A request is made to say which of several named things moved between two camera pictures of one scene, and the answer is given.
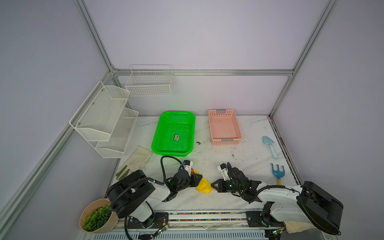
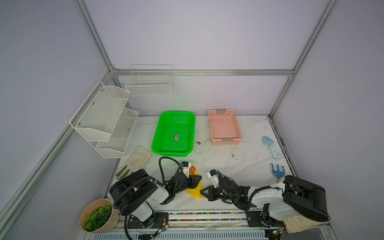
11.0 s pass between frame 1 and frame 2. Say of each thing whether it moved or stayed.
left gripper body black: stayed
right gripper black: moved
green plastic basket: stayed
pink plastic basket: stayed
